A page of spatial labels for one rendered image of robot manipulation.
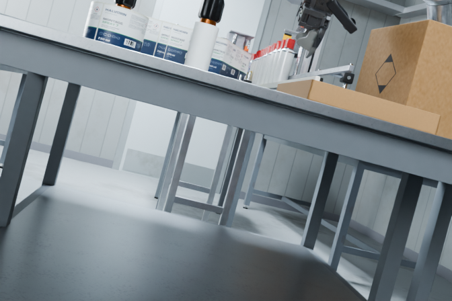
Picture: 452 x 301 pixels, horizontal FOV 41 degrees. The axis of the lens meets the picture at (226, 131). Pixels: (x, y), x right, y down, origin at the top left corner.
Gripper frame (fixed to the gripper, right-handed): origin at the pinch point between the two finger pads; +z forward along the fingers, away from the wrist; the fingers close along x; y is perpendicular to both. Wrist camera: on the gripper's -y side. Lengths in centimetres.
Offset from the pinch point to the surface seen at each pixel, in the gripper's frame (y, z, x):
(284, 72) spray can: -0.7, 19.0, -25.8
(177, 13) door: 37, 161, -413
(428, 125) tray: -11, -17, 61
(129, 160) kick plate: 46, 295, -334
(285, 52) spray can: 0.8, 13.5, -29.2
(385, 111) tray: -2, -18, 61
